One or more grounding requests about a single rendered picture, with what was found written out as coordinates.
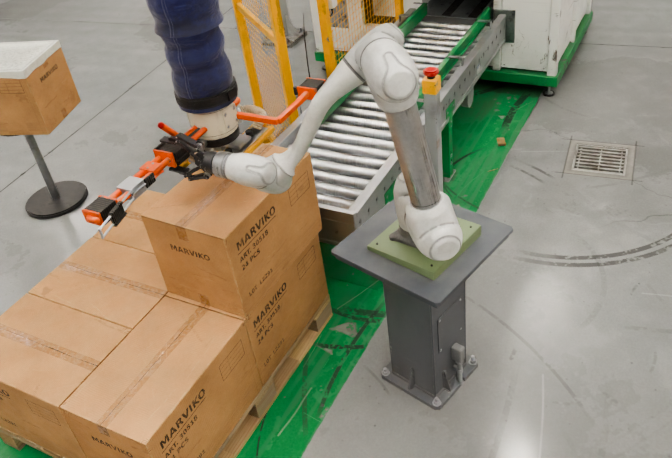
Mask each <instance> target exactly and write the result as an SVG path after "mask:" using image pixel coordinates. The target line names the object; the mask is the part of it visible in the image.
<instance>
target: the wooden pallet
mask: <svg viewBox="0 0 672 458"><path fill-rule="evenodd" d="M332 315H333V313H332V308H331V302H330V296H329V294H328V295H327V297H326V298H325V299H324V301H323V302H322V304H321V305H320V307H319V308H318V309H317V311H316V312H315V314H314V315H313V316H312V318H311V319H310V321H309V322H308V324H307V325H306V326H305V328H304V329H303V331H302V332H301V334H300V335H299V336H298V338H297V339H296V341H295V342H294V343H293V345H292V346H291V348H290V349H289V351H288V352H287V353H286V355H285V356H284V358H283V359H282V360H281V362H280V363H279V365H278V366H277V368H276V369H275V370H274V372H273V373H272V375H271V376H270V377H269V379H268V380H267V382H266V383H265V385H264V386H262V389H261V390H260V392H259V393H258V395H257V396H256V397H255V399H254V400H253V402H252V403H251V404H250V406H249V407H248V409H247V410H246V412H245V413H244V414H243V416H242V417H241V419H240V420H239V421H238V423H237V424H236V426H235V427H234V429H233V430H232V431H231V433H230V434H229V436H228V437H227V438H226V440H225V441H224V443H223V444H222V446H221V447H220V448H219V450H218V451H217V453H216V454H215V456H214V457H213V458H236V457H237V456H238V454H239V453H240V451H241V450H242V448H243V447H244V445H245V444H246V442H247V441H248V440H249V438H250V437H251V435H252V434H253V432H254V431H255V429H256V428H257V426H258V425H259V423H260V422H261V420H262V419H263V417H264V416H265V414H266V413H267V411H268V410H269V408H270V407H271V406H272V404H273V403H274V401H275V400H276V398H277V397H278V395H279V394H280V392H281V391H282V389H283V388H284V386H285V385H286V383H287V382H288V380H289V379H290V377H291V376H292V375H293V373H294V372H295V370H296V369H297V367H298V366H299V364H300V363H301V361H302V360H303V358H304V357H305V355H306V354H307V352H308V351H309V349H310V348H311V346H312V345H313V343H314V342H315V341H316V339H317V338H318V336H319V335H320V333H321V332H322V330H323V329H324V327H325V326H326V324H327V323H328V321H329V320H330V318H331V317H332ZM0 437H1V438H2V440H3V442H4V443H5V444H7V445H9V446H11V447H13V448H15V449H17V450H21V449H22V448H23V447H24V446H25V445H26V444H27V445H29V446H31V447H33V448H35V449H37V450H39V451H41V452H44V453H46V454H48V455H50V456H52V457H54V458H65V457H63V456H61V455H59V454H57V453H55V452H52V451H50V450H48V449H46V448H44V447H42V446H40V445H38V444H36V443H34V442H32V441H30V440H28V439H25V438H23V437H21V436H19V435H17V434H15V433H13V432H11V431H9V430H7V429H5V428H3V427H0Z"/></svg>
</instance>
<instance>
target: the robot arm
mask: <svg viewBox="0 0 672 458"><path fill-rule="evenodd" d="M404 40H405V39H404V34H403V33H402V31H401V30H400V29H399V28H398V27H397V26H396V25H394V24H393V23H385V24H382V25H380V26H378V27H376V28H374V29H372V30H371V31H370V32H368V33H367V34H366V35H365V36H364V37H362V38H361V39H360V40H359V41H358V42H357V43H356V44H355V45H354V46H353V47H352V48H351V49H350V51H349V52H348V53H347V54H346V55H345V56H344V58H343V59H342V60H341V61H340V63H339V64H338V65H337V67H336V68H335V70H334V71H333V72H332V74H331V75H330V76H329V77H328V79H327V80H326V81H325V83H324V84H323V85H322V86H321V88H320V89H319V90H318V92H317V93H316V94H315V96H314V98H313V99H312V101H311V103H310V105H309V107H308V109H307V111H306V114H305V116H304V119H303V121H302V124H301V126H300V129H299V131H298V134H297V136H296V139H295V141H294V143H293V144H292V145H291V147H290V148H289V149H288V150H286V151H285V152H283V153H280V154H277V153H274V154H273V155H271V156H269V157H266V158H265V157H263V156H259V155H255V154H249V153H233V152H226V151H219V152H214V151H205V150H204V149H203V147H202V146H203V145H204V143H203V142H199V141H196V140H195V139H193V138H191V137H189V136H187V135H185V134H183V133H181V132H179V133H178V134H177V135H176V136H170V137H168V136H164V137H163V138H161V139H160V140H159V141H160V142H162V143H167V144H173V145H177V144H178V145H180V146H181V147H182V148H184V149H185V150H186V151H188V152H189V153H190V155H191V156H192V157H194V160H195V164H196V165H197V166H195V167H194V168H192V169H191V170H190V169H189V168H187V167H182V166H177V167H176V168H174V167H170V168H169V171H172V172H176V173H179V174H181V175H184V177H185V178H187V177H188V181H194V180H199V179H207V180H208V179H209V178H210V177H211V176H212V174H214V175H215V176H216V177H219V178H224V179H227V180H232V181H234V182H235V183H238V184H240V185H243V186H247V187H252V188H256V189H257V190H259V191H261V192H265V193H269V194H281V193H283V192H285V191H287V190H288V189H289V188H290V186H291V184H292V178H293V176H294V175H295V172H294V171H295V167H296V165H297V164H298V163H299V162H300V160H301V159H302V158H303V156H304V155H305V154H306V152H307V150H308V149H309V147H310V145H311V143H312V141H313V139H314V137H315V135H316V133H317V131H318V129H319V127H320V125H321V123H322V121H323V119H324V117H325V115H326V113H327V112H328V110H329V109H330V107H331V106H332V105H333V104H334V103H335V102H336V101H337V100H338V99H340V98H341V97H343V96H344V95H345V94H347V93H348V92H350V91H351V90H353V89H355V88H356V87H358V86H359V85H361V84H363V83H364V82H365V81H367V84H368V86H369V88H370V91H371V93H372V95H373V97H374V100H375V102H376V104H377V106H378V107H379V108H380V109H381V110H383V111H384V113H385V116H386V120H387V123H388V126H389V130H390V133H391V137H392V140H393V143H394V147H395V150H396V153H397V157H398V160H399V164H400V167H401V170H402V172H401V174H399V175H398V177H397V179H396V182H395V185H394V190H393V193H394V203H395V209H396V214H397V218H398V221H399V228H398V229H397V230H396V231H394V232H392V233H391V234H390V235H389V239H390V240H391V241H397V242H400V243H403V244H406V245H408V246H411V247H414V248H417V249H419V251H420V252H421V253H422V254H423V255H425V256H426V257H428V258H430V259H432V260H435V261H444V260H448V259H451V258H452V257H454V256H455V255H456V254H457V253H458V252H459V250H460V249H461V246H462V240H463V234H462V230H461V227H460V225H459V224H458V220H457V217H456V215H455V212H454V209H453V206H452V204H451V201H450V199H449V197H448V196H447V195H446V194H445V193H443V192H441V191H440V190H439V186H438V182H437V179H436V175H435V171H434V167H433V163H432V160H431V156H430V152H429V148H428V144H427V140H426V137H425V133H424V129H423V125H422V121H421V118H420V114H419V110H418V106H417V102H416V101H417V99H418V96H419V86H418V82H419V74H418V70H417V67H416V65H415V63H414V61H413V59H412V58H411V56H410V55H409V54H408V52H407V51H406V50H405V49H404V48H403V45H404ZM195 152H197V153H196V154H194V153H195ZM199 169H201V170H203V171H204V173H199V174H194V175H192V174H193V173H194V172H196V171H198V170H199Z"/></svg>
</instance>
